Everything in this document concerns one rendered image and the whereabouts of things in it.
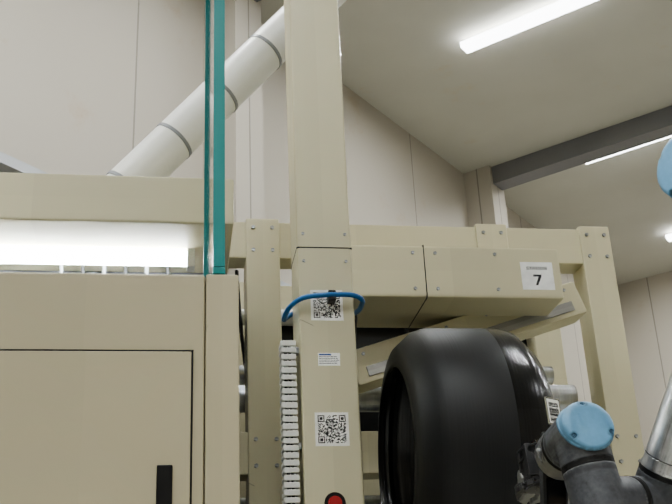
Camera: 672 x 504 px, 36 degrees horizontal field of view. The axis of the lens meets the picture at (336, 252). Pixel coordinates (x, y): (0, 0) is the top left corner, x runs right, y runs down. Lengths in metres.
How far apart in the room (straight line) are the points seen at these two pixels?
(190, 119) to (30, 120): 3.42
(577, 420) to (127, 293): 0.76
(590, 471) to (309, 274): 0.92
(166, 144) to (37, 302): 1.35
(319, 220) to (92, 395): 1.10
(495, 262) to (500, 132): 7.52
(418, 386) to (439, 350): 0.10
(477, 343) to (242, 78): 1.12
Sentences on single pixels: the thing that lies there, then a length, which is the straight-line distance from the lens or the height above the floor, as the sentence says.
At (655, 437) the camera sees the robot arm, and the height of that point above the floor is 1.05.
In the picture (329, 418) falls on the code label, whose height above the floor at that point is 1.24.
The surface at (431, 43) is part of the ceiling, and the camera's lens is 8.94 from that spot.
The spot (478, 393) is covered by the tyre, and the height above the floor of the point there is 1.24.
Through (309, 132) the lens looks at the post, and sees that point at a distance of 2.61.
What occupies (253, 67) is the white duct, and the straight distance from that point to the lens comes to 3.04.
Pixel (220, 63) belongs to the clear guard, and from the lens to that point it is 1.78.
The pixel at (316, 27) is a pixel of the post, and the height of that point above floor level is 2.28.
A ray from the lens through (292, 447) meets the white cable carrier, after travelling 2.32.
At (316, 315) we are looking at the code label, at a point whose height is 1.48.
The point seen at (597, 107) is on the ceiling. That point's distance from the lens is 10.19.
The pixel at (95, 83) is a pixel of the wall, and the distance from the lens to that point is 6.79.
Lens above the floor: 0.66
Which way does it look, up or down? 24 degrees up
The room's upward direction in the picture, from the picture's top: 3 degrees counter-clockwise
